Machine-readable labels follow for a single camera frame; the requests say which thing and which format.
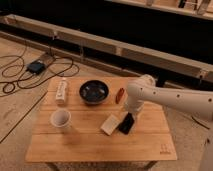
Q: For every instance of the white sponge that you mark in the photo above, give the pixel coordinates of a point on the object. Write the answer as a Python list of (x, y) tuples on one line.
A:
[(110, 124)]

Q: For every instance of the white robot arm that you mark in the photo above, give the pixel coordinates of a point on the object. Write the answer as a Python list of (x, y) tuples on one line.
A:
[(194, 102)]

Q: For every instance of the dark ceramic bowl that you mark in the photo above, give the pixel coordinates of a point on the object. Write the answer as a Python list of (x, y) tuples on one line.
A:
[(94, 92)]

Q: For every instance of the orange red sausage toy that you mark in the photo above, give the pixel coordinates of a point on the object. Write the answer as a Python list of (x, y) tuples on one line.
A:
[(119, 95)]

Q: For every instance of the black smartphone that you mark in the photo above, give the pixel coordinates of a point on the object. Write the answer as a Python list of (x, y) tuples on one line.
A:
[(126, 124)]

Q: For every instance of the wooden table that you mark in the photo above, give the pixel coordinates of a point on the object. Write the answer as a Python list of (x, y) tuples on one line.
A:
[(84, 141)]

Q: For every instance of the white paper cup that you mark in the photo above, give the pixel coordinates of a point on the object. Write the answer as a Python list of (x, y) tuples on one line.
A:
[(60, 118)]

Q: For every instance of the black power adapter box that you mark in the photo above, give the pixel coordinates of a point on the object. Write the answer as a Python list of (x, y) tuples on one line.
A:
[(36, 67)]

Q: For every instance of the long wooden beam rail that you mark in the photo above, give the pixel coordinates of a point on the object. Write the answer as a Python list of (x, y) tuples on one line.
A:
[(148, 56)]

